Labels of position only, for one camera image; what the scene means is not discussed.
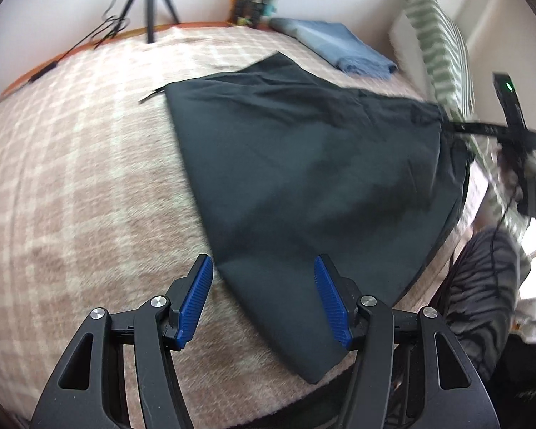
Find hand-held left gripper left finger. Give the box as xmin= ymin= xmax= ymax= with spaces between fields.
xmin=29 ymin=254 xmax=215 ymax=429

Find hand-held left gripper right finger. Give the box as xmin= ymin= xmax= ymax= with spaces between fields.
xmin=314 ymin=254 xmax=501 ymax=429

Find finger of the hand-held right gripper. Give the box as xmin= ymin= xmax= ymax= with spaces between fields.
xmin=440 ymin=117 xmax=510 ymax=138

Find black pants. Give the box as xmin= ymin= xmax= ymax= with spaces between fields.
xmin=138 ymin=51 xmax=472 ymax=385

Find green striped pillow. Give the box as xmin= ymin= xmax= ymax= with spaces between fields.
xmin=388 ymin=0 xmax=530 ymax=251

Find person's right leg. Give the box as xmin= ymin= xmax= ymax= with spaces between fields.
xmin=444 ymin=228 xmax=521 ymax=383

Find folded blue cloth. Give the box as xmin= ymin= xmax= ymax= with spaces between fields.
xmin=270 ymin=17 xmax=398 ymax=82

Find plaid bed blanket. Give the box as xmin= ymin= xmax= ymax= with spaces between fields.
xmin=0 ymin=24 xmax=496 ymax=421

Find white crumpled cloth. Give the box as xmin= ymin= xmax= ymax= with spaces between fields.
xmin=513 ymin=297 xmax=536 ymax=346

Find orange mattress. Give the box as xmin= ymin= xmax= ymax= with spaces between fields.
xmin=0 ymin=21 xmax=233 ymax=105

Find black tripod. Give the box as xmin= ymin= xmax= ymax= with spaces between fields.
xmin=123 ymin=0 xmax=182 ymax=44

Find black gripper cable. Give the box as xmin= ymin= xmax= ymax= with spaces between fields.
xmin=486 ymin=181 xmax=521 ymax=307

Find black ring light cable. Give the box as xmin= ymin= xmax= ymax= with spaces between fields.
xmin=29 ymin=0 xmax=137 ymax=83

